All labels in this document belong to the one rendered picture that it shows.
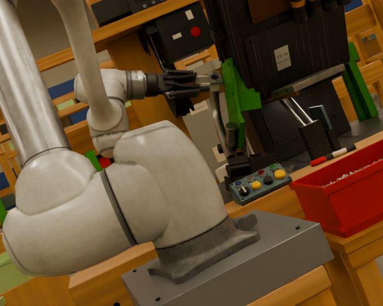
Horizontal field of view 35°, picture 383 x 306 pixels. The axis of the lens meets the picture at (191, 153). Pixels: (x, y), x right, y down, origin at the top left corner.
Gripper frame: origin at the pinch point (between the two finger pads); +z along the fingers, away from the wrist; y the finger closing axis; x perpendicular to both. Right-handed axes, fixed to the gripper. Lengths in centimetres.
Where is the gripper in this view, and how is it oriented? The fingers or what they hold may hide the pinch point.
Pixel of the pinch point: (208, 83)
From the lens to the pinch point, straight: 190.2
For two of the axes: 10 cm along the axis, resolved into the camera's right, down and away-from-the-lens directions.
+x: -1.2, 6.9, 7.1
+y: -1.9, -7.2, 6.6
